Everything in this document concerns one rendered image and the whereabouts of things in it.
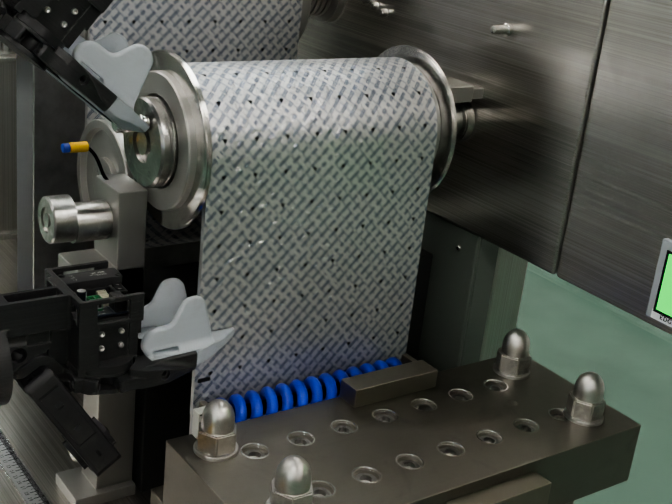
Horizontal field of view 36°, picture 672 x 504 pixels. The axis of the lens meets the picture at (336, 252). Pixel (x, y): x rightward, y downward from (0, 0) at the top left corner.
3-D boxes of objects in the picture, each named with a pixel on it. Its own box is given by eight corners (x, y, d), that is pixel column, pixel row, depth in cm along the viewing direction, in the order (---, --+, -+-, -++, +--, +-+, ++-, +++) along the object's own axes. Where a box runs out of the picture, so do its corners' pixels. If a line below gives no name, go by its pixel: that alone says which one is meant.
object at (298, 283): (189, 414, 91) (202, 213, 84) (401, 363, 104) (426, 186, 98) (192, 416, 91) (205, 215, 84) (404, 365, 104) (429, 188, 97)
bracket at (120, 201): (50, 485, 100) (53, 178, 89) (113, 468, 103) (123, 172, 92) (70, 513, 96) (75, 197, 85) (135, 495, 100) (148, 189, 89)
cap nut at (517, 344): (485, 366, 103) (492, 325, 102) (511, 359, 105) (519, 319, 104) (510, 383, 101) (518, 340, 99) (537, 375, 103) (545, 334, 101)
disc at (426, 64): (349, 175, 109) (364, 31, 104) (353, 174, 109) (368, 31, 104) (441, 220, 98) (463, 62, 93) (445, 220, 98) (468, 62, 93)
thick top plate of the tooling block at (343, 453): (162, 502, 87) (165, 439, 85) (509, 402, 110) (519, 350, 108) (261, 620, 75) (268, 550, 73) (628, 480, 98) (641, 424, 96)
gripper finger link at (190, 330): (253, 293, 86) (149, 310, 81) (248, 358, 88) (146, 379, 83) (235, 279, 88) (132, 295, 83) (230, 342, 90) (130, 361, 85)
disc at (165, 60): (123, 198, 95) (128, 34, 89) (129, 198, 95) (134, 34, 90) (201, 255, 84) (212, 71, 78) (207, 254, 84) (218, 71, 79)
